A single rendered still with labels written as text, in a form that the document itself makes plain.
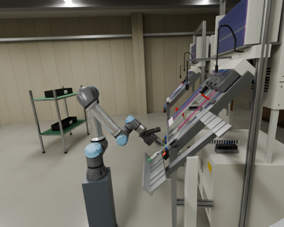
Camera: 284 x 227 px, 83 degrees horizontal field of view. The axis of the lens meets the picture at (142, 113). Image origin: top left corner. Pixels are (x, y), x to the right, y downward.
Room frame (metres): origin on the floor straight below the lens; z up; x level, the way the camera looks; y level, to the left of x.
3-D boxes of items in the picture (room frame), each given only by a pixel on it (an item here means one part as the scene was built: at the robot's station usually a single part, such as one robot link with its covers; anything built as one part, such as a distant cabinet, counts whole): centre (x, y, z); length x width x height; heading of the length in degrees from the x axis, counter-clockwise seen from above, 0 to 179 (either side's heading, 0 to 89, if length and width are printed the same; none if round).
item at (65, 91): (3.02, 1.50, 1.01); 0.57 x 0.17 x 0.11; 172
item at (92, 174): (1.07, 0.36, 0.60); 0.15 x 0.15 x 0.10
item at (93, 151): (1.07, 0.36, 0.72); 0.13 x 0.12 x 0.14; 178
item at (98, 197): (1.07, 0.36, 0.28); 0.18 x 0.18 x 0.55; 6
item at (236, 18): (1.27, -0.73, 1.52); 0.51 x 0.13 x 0.27; 172
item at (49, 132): (3.02, 1.50, 0.55); 0.91 x 0.46 x 1.10; 172
